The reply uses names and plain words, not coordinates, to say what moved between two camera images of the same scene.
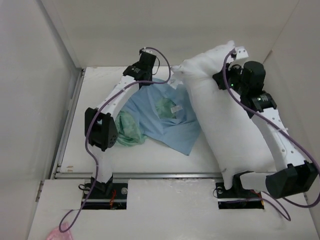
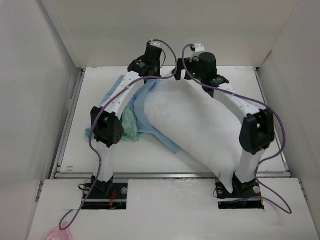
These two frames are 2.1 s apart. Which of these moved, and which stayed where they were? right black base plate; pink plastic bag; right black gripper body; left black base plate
Moved: right black gripper body
Stayed: pink plastic bag; right black base plate; left black base plate
